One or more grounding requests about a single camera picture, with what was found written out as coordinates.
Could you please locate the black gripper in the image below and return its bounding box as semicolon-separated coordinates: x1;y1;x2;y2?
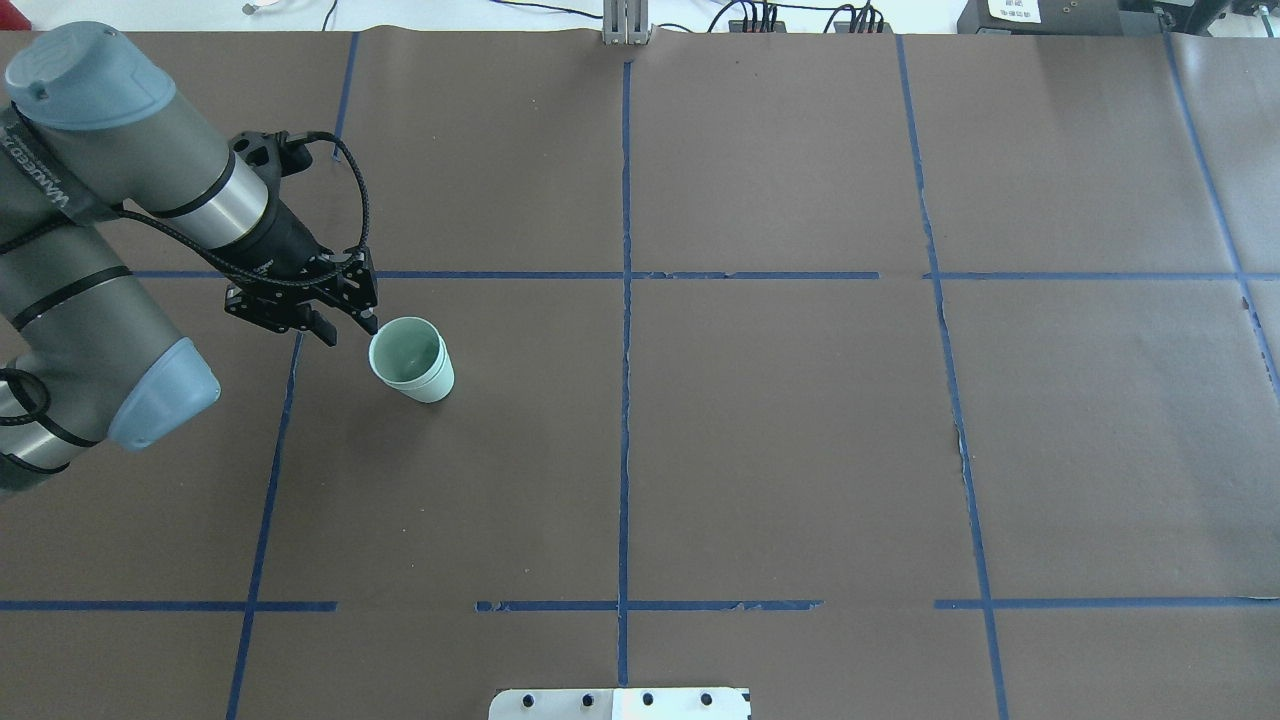
221;201;380;347

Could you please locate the mint green cup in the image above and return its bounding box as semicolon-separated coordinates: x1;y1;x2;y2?
388;343;454;404
367;316;447;387

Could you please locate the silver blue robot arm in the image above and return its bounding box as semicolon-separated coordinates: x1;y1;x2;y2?
1;20;379;497

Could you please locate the black power strip left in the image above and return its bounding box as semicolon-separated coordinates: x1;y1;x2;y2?
727;17;788;35

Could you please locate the black power strip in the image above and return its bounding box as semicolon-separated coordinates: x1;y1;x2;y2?
828;15;893;35
727;17;788;35

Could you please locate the brown paper table mat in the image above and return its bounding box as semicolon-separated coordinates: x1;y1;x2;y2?
3;28;1277;719

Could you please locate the black power strip right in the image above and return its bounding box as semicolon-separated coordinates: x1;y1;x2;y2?
828;15;893;35

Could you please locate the black device box with label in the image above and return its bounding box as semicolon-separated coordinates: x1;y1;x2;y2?
956;1;1123;36

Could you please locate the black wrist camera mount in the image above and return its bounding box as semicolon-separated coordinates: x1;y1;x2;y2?
229;131;314;184

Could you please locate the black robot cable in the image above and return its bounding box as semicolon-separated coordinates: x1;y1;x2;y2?
110;131;372;291

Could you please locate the aluminium frame post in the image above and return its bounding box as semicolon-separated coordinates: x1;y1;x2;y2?
602;0;653;46

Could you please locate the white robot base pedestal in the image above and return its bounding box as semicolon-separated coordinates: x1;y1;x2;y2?
488;687;753;719

